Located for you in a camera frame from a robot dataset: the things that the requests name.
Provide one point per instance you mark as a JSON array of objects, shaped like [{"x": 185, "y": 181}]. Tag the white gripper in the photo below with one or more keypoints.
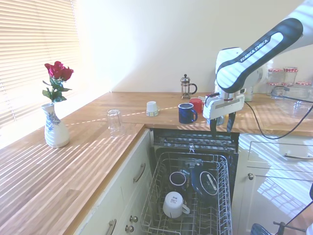
[{"x": 222, "y": 107}]

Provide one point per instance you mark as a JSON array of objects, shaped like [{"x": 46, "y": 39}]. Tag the white IKEA mug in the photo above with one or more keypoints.
[{"x": 173, "y": 204}]

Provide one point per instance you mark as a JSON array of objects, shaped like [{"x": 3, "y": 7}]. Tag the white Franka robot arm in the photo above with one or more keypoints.
[{"x": 256, "y": 49}]

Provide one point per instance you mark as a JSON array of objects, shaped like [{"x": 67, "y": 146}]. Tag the red mug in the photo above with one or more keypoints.
[{"x": 196, "y": 104}]

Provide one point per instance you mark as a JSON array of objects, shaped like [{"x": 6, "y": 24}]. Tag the blue enamel mug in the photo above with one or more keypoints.
[{"x": 186, "y": 113}]

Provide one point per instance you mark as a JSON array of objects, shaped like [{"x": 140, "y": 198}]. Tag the dark navy mug white rim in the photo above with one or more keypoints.
[{"x": 177, "y": 178}]

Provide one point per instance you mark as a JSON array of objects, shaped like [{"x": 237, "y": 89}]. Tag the open dishwasher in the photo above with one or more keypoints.
[{"x": 195, "y": 143}]

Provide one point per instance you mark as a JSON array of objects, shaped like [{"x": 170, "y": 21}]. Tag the glass French press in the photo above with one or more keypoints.
[{"x": 185, "y": 88}]

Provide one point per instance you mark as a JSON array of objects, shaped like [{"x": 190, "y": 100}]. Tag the round metal knob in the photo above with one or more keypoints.
[
  {"x": 250, "y": 175},
  {"x": 133, "y": 218},
  {"x": 129, "y": 228}
]

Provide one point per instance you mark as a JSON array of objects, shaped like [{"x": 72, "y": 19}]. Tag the dark blue oval bowl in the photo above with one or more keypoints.
[{"x": 205, "y": 182}]

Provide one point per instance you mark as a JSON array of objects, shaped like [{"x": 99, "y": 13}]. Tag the glass jar red checked lid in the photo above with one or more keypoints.
[
  {"x": 290, "y": 74},
  {"x": 303, "y": 83},
  {"x": 272, "y": 89},
  {"x": 274, "y": 76}
]

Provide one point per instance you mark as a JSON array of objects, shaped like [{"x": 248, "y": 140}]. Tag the white patterned cup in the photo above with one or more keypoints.
[{"x": 152, "y": 108}]

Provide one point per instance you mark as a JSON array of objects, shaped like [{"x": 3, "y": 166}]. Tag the cream cabinet with door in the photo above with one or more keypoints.
[{"x": 269, "y": 186}]

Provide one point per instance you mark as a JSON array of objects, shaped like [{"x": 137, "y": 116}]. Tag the large clear glass bowl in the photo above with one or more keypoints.
[{"x": 293, "y": 94}]

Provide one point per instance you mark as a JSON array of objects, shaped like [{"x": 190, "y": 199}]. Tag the clear drinking glass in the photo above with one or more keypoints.
[{"x": 115, "y": 123}]

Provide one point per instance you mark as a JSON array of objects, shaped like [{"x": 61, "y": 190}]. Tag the blue round object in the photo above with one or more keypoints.
[{"x": 259, "y": 229}]

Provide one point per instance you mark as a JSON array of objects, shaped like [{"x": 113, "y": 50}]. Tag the black metal clamp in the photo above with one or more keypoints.
[{"x": 282, "y": 226}]

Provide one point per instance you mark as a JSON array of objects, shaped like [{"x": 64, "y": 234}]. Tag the cream cabinet with drawers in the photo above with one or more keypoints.
[{"x": 117, "y": 191}]

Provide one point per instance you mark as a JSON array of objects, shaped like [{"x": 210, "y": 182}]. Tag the white vase blue floral print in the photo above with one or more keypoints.
[{"x": 55, "y": 132}]

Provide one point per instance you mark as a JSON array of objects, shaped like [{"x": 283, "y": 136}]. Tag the red roses with green leaves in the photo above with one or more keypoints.
[{"x": 58, "y": 71}]

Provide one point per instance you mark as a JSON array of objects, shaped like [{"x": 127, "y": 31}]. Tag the cream window blind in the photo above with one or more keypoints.
[{"x": 36, "y": 61}]

